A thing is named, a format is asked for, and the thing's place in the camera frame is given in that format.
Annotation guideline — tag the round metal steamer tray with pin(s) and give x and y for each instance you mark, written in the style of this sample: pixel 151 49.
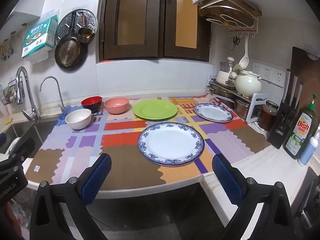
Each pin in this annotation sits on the round metal steamer tray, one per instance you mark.
pixel 65 21

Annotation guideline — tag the white lid stand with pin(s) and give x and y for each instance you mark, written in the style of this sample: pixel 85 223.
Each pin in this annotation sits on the white lid stand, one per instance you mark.
pixel 257 107

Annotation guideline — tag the chrome kitchen faucet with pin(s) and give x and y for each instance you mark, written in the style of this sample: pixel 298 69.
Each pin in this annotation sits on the chrome kitchen faucet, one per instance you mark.
pixel 23 87

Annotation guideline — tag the white wall socket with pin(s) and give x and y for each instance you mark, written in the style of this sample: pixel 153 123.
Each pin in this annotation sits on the white wall socket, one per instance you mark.
pixel 257 68
pixel 278 77
pixel 267 72

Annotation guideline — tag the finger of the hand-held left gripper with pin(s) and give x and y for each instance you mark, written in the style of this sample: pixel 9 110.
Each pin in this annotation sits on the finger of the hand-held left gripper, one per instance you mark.
pixel 23 148
pixel 2 138

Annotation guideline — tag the small cream pot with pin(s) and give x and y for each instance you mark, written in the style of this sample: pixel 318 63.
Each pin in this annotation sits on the small cream pot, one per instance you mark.
pixel 223 77

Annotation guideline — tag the blue and white pump bottle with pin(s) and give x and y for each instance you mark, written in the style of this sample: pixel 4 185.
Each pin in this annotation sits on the blue and white pump bottle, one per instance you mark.
pixel 308 150

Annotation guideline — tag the stainless steel pot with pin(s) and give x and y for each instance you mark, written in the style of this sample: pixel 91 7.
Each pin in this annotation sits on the stainless steel pot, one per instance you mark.
pixel 241 107
pixel 222 93

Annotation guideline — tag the yellow sponge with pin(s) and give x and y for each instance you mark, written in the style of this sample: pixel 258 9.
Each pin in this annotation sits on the yellow sponge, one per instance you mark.
pixel 8 121

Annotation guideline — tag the metal pot shelf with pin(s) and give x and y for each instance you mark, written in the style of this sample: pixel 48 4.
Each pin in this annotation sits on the metal pot shelf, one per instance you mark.
pixel 246 98

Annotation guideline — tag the small brass ladle pot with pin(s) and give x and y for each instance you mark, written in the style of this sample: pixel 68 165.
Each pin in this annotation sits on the small brass ladle pot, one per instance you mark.
pixel 85 35

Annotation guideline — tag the black perforated frying pan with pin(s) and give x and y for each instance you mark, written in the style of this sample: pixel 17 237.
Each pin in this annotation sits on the black perforated frying pan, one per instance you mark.
pixel 67 53

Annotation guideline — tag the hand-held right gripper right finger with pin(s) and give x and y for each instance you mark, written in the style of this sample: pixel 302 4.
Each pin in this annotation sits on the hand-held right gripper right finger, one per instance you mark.
pixel 227 177

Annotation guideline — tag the thin gooseneck faucet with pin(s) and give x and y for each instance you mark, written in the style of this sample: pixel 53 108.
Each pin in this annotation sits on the thin gooseneck faucet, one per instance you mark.
pixel 53 85

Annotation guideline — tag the kitchen paper towel pack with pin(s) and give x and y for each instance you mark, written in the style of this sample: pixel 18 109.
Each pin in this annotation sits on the kitchen paper towel pack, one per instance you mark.
pixel 38 38

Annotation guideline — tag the green dish soap bottle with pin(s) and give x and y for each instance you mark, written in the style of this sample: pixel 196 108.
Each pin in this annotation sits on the green dish soap bottle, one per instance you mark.
pixel 303 130

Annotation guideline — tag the red and black bowl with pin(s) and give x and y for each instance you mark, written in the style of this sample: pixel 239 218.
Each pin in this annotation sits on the red and black bowl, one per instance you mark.
pixel 91 102

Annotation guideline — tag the pink bowl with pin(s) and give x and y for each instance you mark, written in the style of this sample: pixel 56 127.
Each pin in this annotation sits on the pink bowl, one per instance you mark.
pixel 116 104

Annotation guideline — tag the colourful patchwork mat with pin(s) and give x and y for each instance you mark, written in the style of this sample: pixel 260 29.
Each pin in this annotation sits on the colourful patchwork mat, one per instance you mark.
pixel 120 172

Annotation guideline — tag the wooden cutting board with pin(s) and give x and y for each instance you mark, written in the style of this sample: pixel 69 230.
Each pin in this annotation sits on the wooden cutting board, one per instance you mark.
pixel 225 10

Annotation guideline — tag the white serving spoon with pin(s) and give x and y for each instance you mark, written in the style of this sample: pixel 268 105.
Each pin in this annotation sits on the white serving spoon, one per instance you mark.
pixel 244 60

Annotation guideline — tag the stainless steel sink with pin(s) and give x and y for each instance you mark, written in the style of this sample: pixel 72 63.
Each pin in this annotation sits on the stainless steel sink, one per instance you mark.
pixel 17 132

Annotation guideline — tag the green plate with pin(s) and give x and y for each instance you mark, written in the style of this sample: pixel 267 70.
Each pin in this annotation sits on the green plate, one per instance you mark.
pixel 155 109

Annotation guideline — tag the white bowl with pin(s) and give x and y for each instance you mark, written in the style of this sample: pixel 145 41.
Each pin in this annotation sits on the white bowl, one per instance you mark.
pixel 78 118

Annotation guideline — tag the glass jar with dark contents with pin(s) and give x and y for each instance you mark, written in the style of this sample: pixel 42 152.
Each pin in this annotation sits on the glass jar with dark contents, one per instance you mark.
pixel 268 115

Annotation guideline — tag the dark brown window frame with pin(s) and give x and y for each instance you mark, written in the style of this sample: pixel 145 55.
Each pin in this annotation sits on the dark brown window frame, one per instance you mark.
pixel 152 20

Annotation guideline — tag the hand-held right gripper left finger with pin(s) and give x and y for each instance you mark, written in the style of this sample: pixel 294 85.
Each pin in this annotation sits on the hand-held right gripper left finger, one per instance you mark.
pixel 96 177

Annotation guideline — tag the black knife block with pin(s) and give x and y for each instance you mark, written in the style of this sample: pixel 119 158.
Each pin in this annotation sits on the black knife block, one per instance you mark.
pixel 282 127

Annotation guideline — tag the black scissors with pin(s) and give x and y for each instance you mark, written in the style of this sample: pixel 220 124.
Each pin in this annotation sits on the black scissors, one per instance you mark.
pixel 236 40

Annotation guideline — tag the large blue floral plate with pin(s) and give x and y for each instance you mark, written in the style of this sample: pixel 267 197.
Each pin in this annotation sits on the large blue floral plate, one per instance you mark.
pixel 171 143

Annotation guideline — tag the small blue floral plate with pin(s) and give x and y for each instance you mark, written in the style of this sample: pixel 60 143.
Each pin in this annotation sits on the small blue floral plate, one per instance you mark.
pixel 213 112

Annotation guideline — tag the dark brown cutting board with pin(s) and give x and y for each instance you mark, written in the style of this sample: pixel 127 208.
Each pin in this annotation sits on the dark brown cutting board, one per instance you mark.
pixel 307 72

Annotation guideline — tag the white wall rack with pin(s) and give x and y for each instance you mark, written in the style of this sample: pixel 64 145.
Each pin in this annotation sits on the white wall rack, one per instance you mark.
pixel 240 31

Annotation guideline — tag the glass lidded pot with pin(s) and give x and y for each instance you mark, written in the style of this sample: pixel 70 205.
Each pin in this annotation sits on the glass lidded pot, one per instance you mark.
pixel 228 66

